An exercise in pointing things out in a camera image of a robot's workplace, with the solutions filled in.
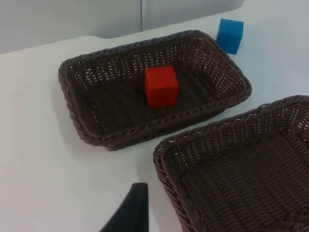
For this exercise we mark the dark brown wicker basket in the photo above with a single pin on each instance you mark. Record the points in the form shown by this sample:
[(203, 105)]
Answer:
[(116, 101), (241, 174)]

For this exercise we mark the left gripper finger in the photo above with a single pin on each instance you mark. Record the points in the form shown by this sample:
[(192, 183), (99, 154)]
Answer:
[(135, 210)]

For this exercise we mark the blue cube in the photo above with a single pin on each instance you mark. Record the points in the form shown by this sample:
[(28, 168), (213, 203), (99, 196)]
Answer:
[(229, 35)]

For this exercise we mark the red cube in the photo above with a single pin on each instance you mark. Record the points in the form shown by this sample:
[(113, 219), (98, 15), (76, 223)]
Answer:
[(161, 87)]

